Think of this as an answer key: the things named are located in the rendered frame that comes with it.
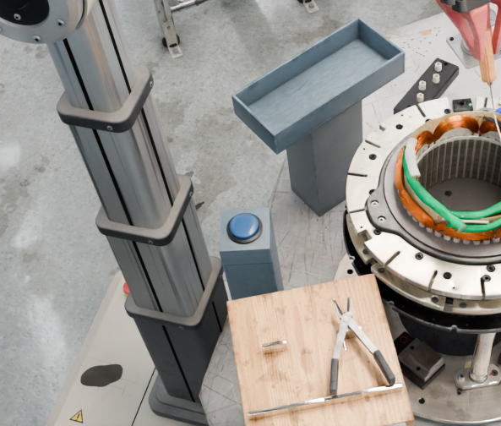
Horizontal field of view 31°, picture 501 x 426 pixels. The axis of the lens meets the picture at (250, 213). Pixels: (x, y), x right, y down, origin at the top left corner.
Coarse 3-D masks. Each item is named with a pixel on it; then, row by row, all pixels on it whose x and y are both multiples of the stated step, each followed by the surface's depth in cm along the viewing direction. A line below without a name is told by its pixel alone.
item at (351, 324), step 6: (348, 324) 106; (354, 324) 106; (354, 330) 105; (360, 330) 105; (360, 336) 105; (366, 336) 105; (366, 342) 104; (372, 342) 104; (372, 348) 104; (372, 354) 104
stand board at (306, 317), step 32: (320, 288) 112; (352, 288) 112; (256, 320) 111; (288, 320) 110; (320, 320) 110; (384, 320) 109; (256, 352) 108; (288, 352) 108; (320, 352) 107; (352, 352) 107; (384, 352) 106; (256, 384) 106; (288, 384) 105; (320, 384) 105; (352, 384) 104; (384, 384) 104; (288, 416) 103; (320, 416) 102; (352, 416) 102; (384, 416) 101
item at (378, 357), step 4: (376, 352) 103; (380, 352) 103; (376, 356) 103; (380, 356) 103; (376, 360) 103; (380, 360) 102; (384, 360) 102; (380, 364) 102; (384, 364) 102; (388, 364) 102; (380, 368) 103; (384, 368) 102; (388, 368) 102; (384, 372) 102; (388, 372) 101; (392, 372) 101; (384, 376) 102; (388, 376) 101; (392, 376) 101; (388, 380) 102; (392, 380) 101; (392, 384) 102
